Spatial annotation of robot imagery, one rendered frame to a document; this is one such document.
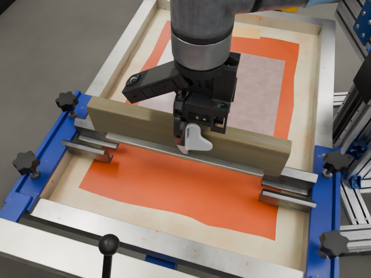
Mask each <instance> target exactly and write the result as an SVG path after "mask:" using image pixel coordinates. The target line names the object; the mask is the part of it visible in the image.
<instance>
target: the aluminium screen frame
mask: <svg viewBox="0 0 371 278"><path fill-rule="evenodd" d="M158 9H163V10H169V11H170V3H169V0H144V1H143V3H142V4H141V6H140V8H139V9H138V10H137V12H136V14H135V15H134V17H133V18H132V20H131V22H130V23H129V25H128V27H127V28H126V29H125V31H124V33H123V34H122V36H121V38H120V39H119V41H118V42H117V44H116V45H115V47H114V48H113V50H112V52H111V53H110V55H109V56H108V58H107V60H106V61H105V63H104V65H103V66H102V67H101V69H100V71H99V72H98V74H97V75H96V77H95V79H94V80H93V82H92V84H91V85H90V86H89V88H88V90H87V91H86V93H85V94H87V95H92V96H97V97H101V98H107V97H108V95H109V93H110V91H111V90H112V88H113V87H114V84H115V83H116V81H117V79H118V78H119V76H120V74H121V72H122V71H123V69H124V67H125V65H126V64H127V62H128V60H129V58H130V56H131V55H132V53H133V52H134V50H135V48H136V46H137V44H138V43H139V41H140V39H141V37H142V36H143V34H144V32H145V30H146V29H147V27H148V25H149V23H150V22H151V20H152V18H153V16H154V15H155V13H156V11H157V10H158ZM235 22H239V23H245V24H252V25H258V26H265V27H269V28H275V29H281V30H287V31H294V32H298V33H304V34H311V35H317V36H319V38H318V46H317V60H316V74H315V88H314V102H313V110H312V124H311V138H310V152H309V166H308V172H312V166H313V157H314V147H315V145H318V146H323V147H327V148H332V132H333V95H334V76H335V39H336V21H335V20H329V19H322V18H316V17H310V16H305V15H298V14H291V13H285V12H278V11H274V10H269V11H264V12H254V13H245V14H237V15H235ZM74 155H75V154H72V153H69V151H68V150H67V151H66V153H65V155H64V156H63V158H62V160H61V161H60V163H59V164H58V166H57V168H56V170H55V171H54V173H53V175H52V176H51V178H50V180H49V181H48V183H47V185H46V187H45V188H44V190H43V191H42V193H41V195H40V196H39V198H38V200H37V202H36V203H35V205H34V207H33V208H32V210H31V211H30V212H27V211H24V213H23V215H22V216H21V218H24V219H27V220H31V221H34V222H38V223H41V224H45V225H47V226H51V227H55V228H58V229H61V230H64V231H68V232H71V233H75V234H79V235H81V236H85V237H88V238H92V239H95V240H100V239H101V237H102V236H104V235H105V234H108V233H109V234H114V235H115V236H117V237H118V238H119V240H120V247H122V248H125V249H129V250H133V251H135V252H139V253H143V254H146V255H149V256H153V257H155V258H159V259H163V260H167V261H170V262H173V263H176V264H179V265H183V266H187V267H189V268H193V269H197V270H200V271H203V272H207V273H210V274H213V275H217V276H221V277H224V278H305V270H306V255H307V246H308V230H309V214H310V212H308V213H305V216H304V230H303V244H302V252H301V266H300V271H299V270H295V269H292V268H288V267H285V266H281V265H278V264H274V263H270V262H267V261H264V260H260V259H256V258H253V257H250V256H246V255H242V254H239V253H235V252H231V251H228V250H225V249H221V248H217V247H213V246H210V245H207V244H203V243H199V242H196V241H193V240H189V239H185V238H182V237H178V236H174V235H171V234H168V233H164V232H160V231H157V230H154V229H150V228H146V227H143V226H139V225H136V224H133V223H129V222H125V221H121V220H117V219H115V218H111V217H107V216H103V215H100V214H97V213H94V212H90V211H86V210H82V209H80V208H76V207H72V206H69V205H65V204H61V203H58V202H54V201H51V200H49V198H50V196H51V194H52V193H53V191H54V189H55V188H56V185H57V184H58V182H59V181H60V179H61V177H62V175H63V173H64V172H65V170H66V168H67V167H68V165H69V163H70V161H71V159H72V158H73V156H74Z"/></svg>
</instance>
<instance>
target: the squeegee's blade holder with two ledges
mask: <svg viewBox="0 0 371 278"><path fill-rule="evenodd" d="M106 139H107V140H108V141H113V142H117V143H121V144H124V145H128V146H133V147H137V148H141V149H145V150H148V151H153V152H157V153H162V154H166V155H169V156H173V157H177V158H181V159H186V160H189V161H193V162H197V163H201V164H206V165H210V166H213V167H217V168H221V169H226V170H230V171H233V172H237V173H241V174H246V175H250V176H253V177H258V178H262V177H263V172H264V170H263V169H259V168H255V167H250V166H247V165H243V164H238V163H234V162H230V161H226V160H223V159H218V158H214V157H209V156H205V155H202V154H198V153H193V152H189V151H188V154H184V153H182V152H181V150H180V149H177V148H173V147H168V146H164V145H160V144H157V143H153V142H148V141H144V140H140V139H137V138H132V137H128V136H123V135H119V134H116V133H112V132H108V133H107V135H106Z"/></svg>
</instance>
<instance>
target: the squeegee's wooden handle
mask: <svg viewBox="0 0 371 278"><path fill-rule="evenodd" d="M87 111H88V113H89V117H90V118H91V121H92V124H93V127H94V129H95V131H97V132H101V133H106V134H107V133H108V132H112V133H116V134H119V135H123V136H128V137H132V138H137V139H140V140H144V141H148V142H153V143H157V144H160V145H164V146H168V147H173V148H177V149H179V148H178V146H177V145H176V143H175V141H174V136H173V127H174V117H173V114H172V113H167V112H164V111H159V110H155V109H150V108H145V107H142V106H137V105H132V104H128V103H123V102H120V101H115V100H111V99H106V98H101V97H97V96H92V97H91V99H90V101H89V102H88V104H87ZM188 122H190V121H188ZM193 123H195V122H193ZM195 124H197V125H198V126H199V127H200V134H201V136H202V137H203V138H205V139H206V140H208V141H209V142H211V143H212V145H213V147H212V149H211V150H209V151H199V150H188V151H189V152H193V153H198V154H202V155H205V156H209V157H214V158H218V159H223V160H226V161H230V162H234V163H238V164H243V165H247V166H250V167H255V168H259V169H263V170H264V173H268V174H273V175H277V176H280V175H281V173H282V171H283V169H284V167H285V165H286V163H287V161H288V159H289V157H290V153H291V148H292V141H291V140H286V139H283V138H279V137H274V136H269V135H265V134H261V133H256V132H252V131H247V130H243V129H238V128H235V127H230V126H226V131H225V134H221V133H217V132H212V131H210V127H208V126H203V125H201V124H198V123H195Z"/></svg>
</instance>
